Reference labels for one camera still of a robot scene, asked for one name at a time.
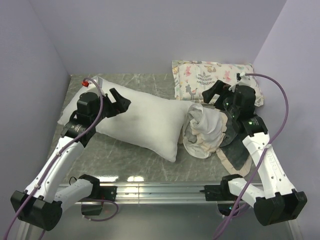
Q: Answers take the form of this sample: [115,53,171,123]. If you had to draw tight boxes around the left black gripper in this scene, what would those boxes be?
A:
[91,87,131,125]

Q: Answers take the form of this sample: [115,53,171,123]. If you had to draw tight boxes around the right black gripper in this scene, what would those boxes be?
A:
[202,80,239,118]

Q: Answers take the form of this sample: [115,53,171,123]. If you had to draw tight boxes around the white pillow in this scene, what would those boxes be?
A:
[56,77,196,163]

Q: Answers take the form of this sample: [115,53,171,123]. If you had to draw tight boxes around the grey pillowcase with cream ruffle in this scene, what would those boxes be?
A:
[179,103,252,177]

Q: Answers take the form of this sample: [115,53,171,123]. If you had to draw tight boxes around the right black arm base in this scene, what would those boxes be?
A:
[199,185,238,216]

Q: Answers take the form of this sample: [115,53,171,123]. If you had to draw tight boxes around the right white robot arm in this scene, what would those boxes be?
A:
[202,80,307,226]

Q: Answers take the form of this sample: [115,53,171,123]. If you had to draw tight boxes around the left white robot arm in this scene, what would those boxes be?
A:
[10,88,131,231]

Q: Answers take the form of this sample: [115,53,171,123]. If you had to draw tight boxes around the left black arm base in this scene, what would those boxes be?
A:
[81,186,117,217]

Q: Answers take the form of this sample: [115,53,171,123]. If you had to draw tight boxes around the floral patterned pillow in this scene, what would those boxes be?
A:
[171,60,254,104]

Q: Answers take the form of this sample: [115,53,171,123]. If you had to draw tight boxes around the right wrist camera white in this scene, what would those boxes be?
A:
[236,72,253,87]

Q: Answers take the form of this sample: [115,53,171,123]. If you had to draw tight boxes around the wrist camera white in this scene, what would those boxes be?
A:
[81,77,103,89]
[236,72,253,87]

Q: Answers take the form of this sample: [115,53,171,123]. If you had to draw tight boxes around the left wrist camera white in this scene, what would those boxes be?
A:
[81,77,103,89]

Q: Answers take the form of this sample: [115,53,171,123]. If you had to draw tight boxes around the aluminium front rail frame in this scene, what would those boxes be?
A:
[15,181,301,240]

